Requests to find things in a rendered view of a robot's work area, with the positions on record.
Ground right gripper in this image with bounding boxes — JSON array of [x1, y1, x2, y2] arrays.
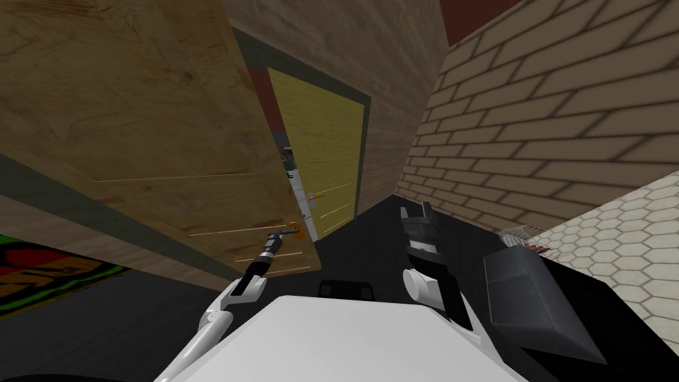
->
[[400, 201, 441, 246]]

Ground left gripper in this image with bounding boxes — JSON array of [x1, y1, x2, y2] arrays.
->
[[263, 232, 286, 256]]

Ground yellow door leaf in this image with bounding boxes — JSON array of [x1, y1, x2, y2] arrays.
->
[[267, 67, 367, 243]]

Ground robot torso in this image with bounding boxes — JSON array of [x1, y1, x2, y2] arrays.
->
[[168, 278, 525, 382]]

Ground brown wooden door leaf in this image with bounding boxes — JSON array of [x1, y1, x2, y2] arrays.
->
[[0, 0, 323, 278]]

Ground colourful patterned rug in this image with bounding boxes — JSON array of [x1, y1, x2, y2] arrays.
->
[[0, 233, 133, 320]]

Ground grey wire mesh basket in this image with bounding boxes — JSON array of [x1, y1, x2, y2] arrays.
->
[[497, 225, 548, 253]]

